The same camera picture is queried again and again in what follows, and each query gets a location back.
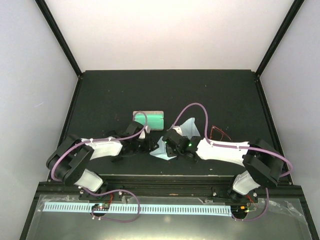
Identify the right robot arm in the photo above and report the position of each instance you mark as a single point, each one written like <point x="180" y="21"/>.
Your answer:
<point x="263" y="167"/>

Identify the black sunglasses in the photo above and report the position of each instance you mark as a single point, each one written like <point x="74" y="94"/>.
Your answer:
<point x="187" y="158"/>

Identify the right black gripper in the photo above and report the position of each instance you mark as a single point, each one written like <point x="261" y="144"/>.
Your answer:
<point x="169" y="151"/>

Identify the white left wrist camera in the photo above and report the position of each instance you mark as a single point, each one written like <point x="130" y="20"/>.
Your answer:
<point x="145" y="133"/>

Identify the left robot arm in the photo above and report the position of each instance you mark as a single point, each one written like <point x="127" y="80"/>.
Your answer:
<point x="68" y="164"/>

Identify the grey glasses case green lining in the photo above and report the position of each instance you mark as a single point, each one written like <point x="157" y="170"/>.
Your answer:
<point x="155" y="119"/>

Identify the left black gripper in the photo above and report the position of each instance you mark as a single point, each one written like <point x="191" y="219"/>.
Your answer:
<point x="149" y="147"/>

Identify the light blue cleaning cloth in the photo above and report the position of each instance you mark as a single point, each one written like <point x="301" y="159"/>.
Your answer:
<point x="161" y="151"/>

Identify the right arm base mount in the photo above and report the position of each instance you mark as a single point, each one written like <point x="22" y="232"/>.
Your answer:
<point x="240" y="205"/>

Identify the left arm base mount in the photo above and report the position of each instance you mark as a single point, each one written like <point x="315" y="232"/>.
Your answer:
<point x="105" y="200"/>

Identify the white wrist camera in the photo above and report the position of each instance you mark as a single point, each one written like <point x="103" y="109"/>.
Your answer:
<point x="145" y="133"/>
<point x="178" y="130"/>

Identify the white slotted cable duct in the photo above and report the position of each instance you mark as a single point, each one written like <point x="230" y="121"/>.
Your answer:
<point x="147" y="209"/>

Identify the red thin-frame glasses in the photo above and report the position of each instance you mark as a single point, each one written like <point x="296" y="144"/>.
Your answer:
<point x="218" y="134"/>

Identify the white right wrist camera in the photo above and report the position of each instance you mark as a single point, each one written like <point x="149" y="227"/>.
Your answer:
<point x="178" y="130"/>

